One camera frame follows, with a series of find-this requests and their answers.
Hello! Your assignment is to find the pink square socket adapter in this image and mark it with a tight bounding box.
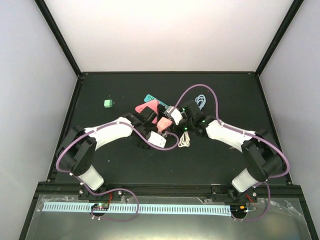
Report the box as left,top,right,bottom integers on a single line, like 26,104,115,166
156,117,173,134

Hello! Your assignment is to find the green USB charger plug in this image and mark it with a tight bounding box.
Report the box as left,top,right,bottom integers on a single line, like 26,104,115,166
103,99,116,108

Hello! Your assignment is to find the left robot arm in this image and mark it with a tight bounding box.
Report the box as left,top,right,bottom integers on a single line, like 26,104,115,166
55,107,166,200

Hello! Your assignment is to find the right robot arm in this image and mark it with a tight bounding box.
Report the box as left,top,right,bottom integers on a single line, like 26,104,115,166
166,100,288,202

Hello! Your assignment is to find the pink triangular power strip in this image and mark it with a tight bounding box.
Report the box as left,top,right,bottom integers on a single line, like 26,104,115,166
135,99,159,124

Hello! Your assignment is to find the teal power strip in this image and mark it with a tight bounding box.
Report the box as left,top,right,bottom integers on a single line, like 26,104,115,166
144,94,169,109

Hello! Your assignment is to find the left circuit board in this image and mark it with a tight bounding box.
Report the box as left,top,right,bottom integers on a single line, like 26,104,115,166
91,203,110,211

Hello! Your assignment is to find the circuit board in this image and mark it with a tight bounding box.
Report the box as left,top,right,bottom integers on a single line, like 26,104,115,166
91,203,110,211
230,205,257,214

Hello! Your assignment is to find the right circuit board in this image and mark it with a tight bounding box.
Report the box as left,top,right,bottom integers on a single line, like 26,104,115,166
230,205,257,214

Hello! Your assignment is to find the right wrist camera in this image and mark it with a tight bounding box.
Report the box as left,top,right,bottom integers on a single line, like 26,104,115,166
164,106,183,125

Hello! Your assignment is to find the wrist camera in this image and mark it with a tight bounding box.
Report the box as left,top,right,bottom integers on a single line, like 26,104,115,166
164,106,183,125
147,131,167,149

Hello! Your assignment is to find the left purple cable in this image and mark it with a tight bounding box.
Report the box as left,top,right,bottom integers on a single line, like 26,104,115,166
55,122,180,223

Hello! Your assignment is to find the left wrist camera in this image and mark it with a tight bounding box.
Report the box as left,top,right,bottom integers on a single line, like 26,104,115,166
147,131,167,149

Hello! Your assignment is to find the white power strip cable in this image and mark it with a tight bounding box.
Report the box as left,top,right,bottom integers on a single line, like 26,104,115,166
178,131,192,148

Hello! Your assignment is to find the light blue coiled cable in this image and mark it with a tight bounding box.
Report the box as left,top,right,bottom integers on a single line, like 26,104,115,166
194,93,208,110

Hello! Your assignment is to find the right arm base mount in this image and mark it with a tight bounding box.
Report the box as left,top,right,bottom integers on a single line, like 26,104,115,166
209,184,258,204

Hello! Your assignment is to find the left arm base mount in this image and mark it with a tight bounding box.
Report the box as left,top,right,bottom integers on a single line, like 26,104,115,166
78,183,124,202

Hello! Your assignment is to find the white slotted cable duct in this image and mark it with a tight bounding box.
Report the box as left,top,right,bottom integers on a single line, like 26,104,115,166
42,202,232,217

